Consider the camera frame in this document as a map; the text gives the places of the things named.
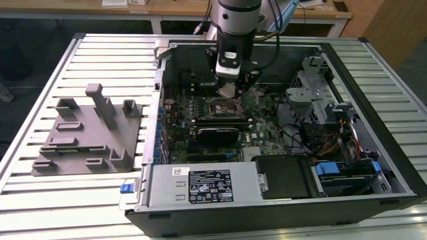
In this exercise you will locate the black desk item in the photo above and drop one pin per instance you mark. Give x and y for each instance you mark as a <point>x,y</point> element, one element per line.
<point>341,6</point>

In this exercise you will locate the blue bay tab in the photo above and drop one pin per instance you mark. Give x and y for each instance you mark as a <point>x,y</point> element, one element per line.
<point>377,167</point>

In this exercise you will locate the wooden cabinet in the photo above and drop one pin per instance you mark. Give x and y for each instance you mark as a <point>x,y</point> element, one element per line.
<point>394,30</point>

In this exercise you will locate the wooden desk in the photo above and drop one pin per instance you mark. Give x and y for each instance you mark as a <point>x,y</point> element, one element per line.
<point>67,10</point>

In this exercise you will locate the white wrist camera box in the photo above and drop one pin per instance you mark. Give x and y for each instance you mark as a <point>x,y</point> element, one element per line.
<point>229,70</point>

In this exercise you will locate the grey parts rack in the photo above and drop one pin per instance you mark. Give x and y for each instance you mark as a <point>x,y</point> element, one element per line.
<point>97,130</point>

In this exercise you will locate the CPU socket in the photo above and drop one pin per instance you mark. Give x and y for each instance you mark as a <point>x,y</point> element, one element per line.
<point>225,110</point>

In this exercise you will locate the white barcode sticker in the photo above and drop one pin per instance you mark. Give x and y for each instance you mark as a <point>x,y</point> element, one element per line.
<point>181,171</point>

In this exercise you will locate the black expansion slot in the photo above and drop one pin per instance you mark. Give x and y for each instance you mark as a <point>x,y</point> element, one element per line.
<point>207,157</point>

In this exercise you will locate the silver CPU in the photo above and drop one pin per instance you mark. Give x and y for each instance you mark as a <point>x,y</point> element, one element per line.
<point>226,90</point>

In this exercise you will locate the metal locking lever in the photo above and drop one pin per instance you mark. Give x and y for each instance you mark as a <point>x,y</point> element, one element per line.
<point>209,93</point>

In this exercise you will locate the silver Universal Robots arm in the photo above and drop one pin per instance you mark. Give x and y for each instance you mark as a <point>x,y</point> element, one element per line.
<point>237,17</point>

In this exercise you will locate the black disk bay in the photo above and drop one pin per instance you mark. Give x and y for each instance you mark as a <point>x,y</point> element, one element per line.
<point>350,185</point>

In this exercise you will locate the black PC case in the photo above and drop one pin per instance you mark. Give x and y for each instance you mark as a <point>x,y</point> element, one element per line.
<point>234,222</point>

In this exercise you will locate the black rating label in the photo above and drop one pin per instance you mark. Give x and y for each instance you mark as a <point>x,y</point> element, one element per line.
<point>210,186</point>

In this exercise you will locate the green motherboard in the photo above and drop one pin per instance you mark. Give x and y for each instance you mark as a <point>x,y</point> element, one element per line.
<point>267,135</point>

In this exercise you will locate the silver power supply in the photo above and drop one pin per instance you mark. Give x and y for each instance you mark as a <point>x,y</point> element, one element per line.
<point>161,185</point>

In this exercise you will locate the black fan shroud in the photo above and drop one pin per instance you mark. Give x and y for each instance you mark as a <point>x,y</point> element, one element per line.
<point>283,175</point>

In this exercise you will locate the blue disk carrier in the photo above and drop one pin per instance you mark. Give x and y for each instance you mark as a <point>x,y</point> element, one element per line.
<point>325,170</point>

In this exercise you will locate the blue case latch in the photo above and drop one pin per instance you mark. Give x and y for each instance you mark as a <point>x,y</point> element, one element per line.
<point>126,188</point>

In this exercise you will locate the RAM slot black clips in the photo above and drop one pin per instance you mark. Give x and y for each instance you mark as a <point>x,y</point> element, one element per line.
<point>203,92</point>

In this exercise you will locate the small white box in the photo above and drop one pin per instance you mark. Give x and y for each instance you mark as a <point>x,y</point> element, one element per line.
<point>138,2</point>

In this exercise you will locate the white furniture foot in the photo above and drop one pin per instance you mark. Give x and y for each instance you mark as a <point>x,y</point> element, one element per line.
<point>5,95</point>

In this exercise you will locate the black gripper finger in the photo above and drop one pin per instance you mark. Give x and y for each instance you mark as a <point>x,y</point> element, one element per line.
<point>249,82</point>
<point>211,58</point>

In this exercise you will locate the metal drive cage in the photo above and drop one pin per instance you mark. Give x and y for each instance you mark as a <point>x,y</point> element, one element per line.
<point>310,82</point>

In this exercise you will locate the large white box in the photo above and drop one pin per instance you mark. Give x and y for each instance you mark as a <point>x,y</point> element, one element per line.
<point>115,3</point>

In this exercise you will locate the black graphics card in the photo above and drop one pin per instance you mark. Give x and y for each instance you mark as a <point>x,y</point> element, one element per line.
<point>217,137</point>

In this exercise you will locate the green RAM stick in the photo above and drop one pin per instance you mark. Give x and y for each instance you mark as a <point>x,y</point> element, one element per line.
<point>71,150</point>

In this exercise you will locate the silver finned heatsink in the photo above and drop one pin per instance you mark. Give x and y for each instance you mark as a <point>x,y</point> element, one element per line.
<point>253,153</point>

